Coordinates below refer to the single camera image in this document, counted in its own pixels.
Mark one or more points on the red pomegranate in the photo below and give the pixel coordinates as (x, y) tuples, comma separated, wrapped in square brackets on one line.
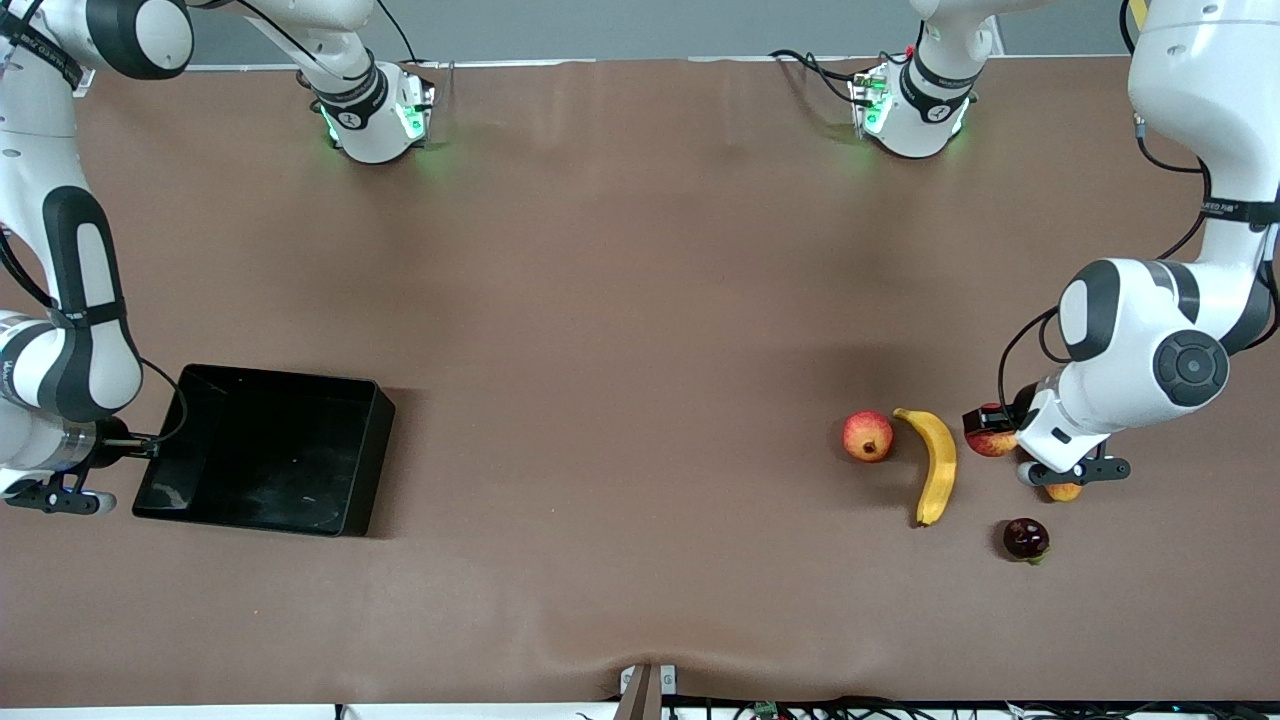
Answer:
[(867, 436)]

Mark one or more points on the brown table cover sheet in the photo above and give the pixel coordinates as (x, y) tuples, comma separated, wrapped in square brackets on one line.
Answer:
[(640, 560)]

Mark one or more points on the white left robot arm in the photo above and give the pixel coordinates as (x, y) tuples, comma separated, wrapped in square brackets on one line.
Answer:
[(1130, 320)]

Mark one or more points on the black plastic box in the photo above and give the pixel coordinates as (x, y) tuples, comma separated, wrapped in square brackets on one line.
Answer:
[(270, 460)]

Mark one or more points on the dark purple mangosteen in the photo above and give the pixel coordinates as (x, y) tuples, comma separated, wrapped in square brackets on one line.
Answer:
[(1025, 538)]

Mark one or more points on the red yellow apple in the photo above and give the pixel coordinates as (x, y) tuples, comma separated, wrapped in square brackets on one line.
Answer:
[(992, 445)]

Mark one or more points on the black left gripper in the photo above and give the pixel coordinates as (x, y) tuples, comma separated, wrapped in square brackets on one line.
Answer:
[(1021, 403)]

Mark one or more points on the red yellow mango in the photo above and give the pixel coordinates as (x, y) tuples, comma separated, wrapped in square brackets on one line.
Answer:
[(1064, 491)]

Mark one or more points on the yellow banana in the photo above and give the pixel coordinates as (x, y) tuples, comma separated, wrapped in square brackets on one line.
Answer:
[(940, 470)]

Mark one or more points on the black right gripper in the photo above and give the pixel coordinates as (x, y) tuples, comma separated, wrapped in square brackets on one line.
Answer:
[(113, 441)]

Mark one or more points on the grey metal table bracket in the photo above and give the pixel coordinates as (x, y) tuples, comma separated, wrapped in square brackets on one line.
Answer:
[(645, 692)]

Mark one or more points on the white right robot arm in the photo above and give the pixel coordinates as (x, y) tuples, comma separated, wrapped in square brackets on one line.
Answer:
[(80, 300)]

